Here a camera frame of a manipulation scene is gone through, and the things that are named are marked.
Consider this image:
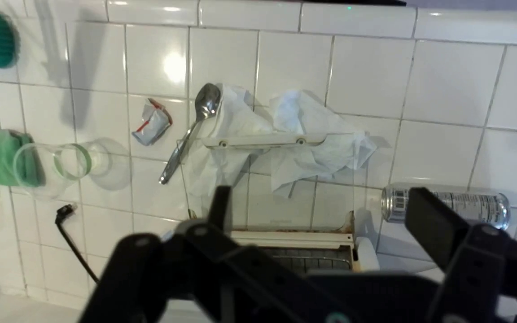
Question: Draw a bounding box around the metal spoon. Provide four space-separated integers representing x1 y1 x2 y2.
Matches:
157 80 222 186

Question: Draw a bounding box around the shiny cylindrical bottle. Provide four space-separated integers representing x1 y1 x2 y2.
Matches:
380 183 513 231

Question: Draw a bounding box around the torn white red packet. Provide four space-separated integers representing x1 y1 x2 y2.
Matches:
130 96 174 147

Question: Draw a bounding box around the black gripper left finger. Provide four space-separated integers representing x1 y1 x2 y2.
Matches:
77 184 355 323

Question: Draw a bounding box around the oven wire rack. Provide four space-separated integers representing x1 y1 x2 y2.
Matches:
260 244 355 274

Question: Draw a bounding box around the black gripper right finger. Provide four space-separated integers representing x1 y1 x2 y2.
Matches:
403 186 517 323

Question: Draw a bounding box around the green plastic object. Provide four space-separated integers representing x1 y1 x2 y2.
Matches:
0 127 46 188

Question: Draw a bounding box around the clear cup with green band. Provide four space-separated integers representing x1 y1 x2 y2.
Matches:
12 136 130 193

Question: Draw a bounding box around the white toaster oven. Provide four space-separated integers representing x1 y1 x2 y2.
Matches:
174 208 452 285

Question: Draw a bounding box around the white crumpled cloth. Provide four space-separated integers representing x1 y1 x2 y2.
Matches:
182 84 380 217

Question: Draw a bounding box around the black cable with plug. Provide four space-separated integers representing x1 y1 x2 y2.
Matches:
53 202 102 283

